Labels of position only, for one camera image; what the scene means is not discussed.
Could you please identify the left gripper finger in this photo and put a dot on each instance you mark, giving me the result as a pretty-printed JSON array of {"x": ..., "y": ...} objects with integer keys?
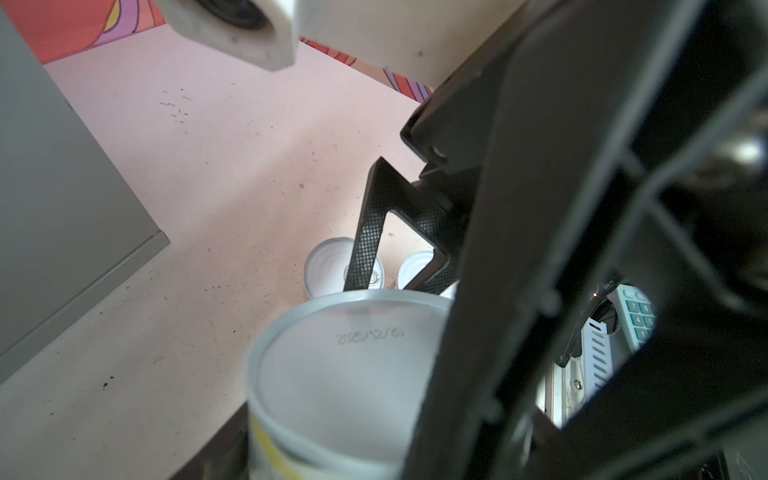
[{"x": 224, "y": 456}]

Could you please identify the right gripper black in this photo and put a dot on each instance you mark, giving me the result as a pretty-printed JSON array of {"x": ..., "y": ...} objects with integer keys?
[{"x": 516, "y": 115}]

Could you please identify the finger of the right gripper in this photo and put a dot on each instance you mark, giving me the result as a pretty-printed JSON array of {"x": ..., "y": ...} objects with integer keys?
[{"x": 674, "y": 199}]

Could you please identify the white lid can back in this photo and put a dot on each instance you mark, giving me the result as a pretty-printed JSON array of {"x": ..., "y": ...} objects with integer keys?
[{"x": 335, "y": 386}]

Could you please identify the white lid can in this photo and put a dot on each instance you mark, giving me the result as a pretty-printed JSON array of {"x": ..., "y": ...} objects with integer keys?
[
  {"x": 335, "y": 386},
  {"x": 412, "y": 266}
]

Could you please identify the white lid can right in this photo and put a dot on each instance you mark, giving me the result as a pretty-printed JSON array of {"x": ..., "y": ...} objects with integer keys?
[{"x": 412, "y": 266}]

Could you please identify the white device corner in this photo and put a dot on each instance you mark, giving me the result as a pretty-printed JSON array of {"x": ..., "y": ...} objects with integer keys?
[{"x": 636, "y": 315}]

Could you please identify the grey metal cabinet box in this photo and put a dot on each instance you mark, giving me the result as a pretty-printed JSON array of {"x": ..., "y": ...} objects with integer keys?
[{"x": 72, "y": 230}]

